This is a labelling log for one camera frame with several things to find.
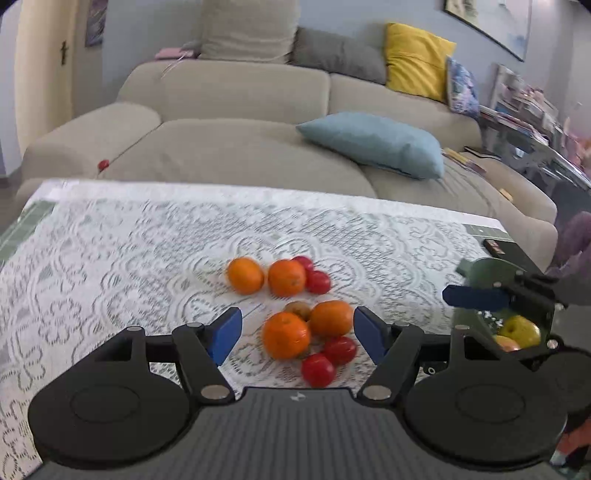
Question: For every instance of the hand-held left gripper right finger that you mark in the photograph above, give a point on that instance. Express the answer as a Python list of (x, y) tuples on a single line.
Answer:
[(369, 332)]

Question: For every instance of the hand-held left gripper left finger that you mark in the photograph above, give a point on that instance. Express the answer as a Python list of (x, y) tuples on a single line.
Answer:
[(226, 332)]

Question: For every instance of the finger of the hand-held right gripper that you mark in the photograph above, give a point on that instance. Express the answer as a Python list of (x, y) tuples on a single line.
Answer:
[(475, 297), (538, 355)]

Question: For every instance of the green bowl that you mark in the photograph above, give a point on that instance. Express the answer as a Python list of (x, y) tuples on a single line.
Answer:
[(494, 272)]

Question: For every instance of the orange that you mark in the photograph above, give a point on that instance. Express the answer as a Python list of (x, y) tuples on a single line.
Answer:
[(286, 335), (330, 318), (246, 275), (287, 277)]

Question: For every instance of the brown kiwi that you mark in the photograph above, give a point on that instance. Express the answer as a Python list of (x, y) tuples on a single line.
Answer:
[(298, 310)]

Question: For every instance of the red tomato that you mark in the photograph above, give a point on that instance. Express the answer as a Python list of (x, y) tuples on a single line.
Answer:
[(304, 263), (318, 282), (318, 370), (339, 350)]

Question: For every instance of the orange cloth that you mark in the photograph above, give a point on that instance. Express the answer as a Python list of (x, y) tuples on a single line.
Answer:
[(575, 443)]

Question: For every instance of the small yellow item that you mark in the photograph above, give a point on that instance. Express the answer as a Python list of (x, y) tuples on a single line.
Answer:
[(505, 194)]

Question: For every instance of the white lace tablecloth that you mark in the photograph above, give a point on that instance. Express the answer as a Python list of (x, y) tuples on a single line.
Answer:
[(115, 258)]

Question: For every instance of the colourful books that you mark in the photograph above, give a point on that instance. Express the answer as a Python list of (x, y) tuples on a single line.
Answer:
[(461, 159)]

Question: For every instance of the dark book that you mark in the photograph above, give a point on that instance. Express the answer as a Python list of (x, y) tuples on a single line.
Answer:
[(482, 152)]

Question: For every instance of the cluttered grey desk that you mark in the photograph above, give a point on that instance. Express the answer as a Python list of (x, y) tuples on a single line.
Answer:
[(526, 129)]

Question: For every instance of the light blue pillow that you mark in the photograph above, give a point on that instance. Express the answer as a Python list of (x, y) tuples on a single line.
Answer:
[(374, 143)]

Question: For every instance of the beige sofa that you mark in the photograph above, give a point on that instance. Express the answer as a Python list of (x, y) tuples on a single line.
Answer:
[(231, 138)]

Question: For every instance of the small red object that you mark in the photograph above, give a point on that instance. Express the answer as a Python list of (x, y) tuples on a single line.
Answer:
[(103, 165)]

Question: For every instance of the blue floral cushion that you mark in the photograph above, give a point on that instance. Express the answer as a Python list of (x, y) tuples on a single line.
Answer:
[(461, 87)]

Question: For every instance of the yellow cushion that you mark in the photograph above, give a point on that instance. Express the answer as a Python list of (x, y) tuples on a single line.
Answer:
[(415, 60)]

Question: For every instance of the grey cushion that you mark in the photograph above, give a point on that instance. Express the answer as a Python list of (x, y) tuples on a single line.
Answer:
[(337, 55)]

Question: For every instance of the pink item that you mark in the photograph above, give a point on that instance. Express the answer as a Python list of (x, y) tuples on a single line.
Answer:
[(173, 53)]

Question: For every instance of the beige cushion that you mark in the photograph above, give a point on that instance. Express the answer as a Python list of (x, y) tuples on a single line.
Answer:
[(249, 32)]

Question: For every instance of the framed wall picture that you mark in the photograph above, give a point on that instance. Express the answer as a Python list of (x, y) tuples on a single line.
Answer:
[(498, 23)]

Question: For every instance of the wall poster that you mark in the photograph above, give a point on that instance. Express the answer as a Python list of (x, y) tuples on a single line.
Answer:
[(96, 21)]

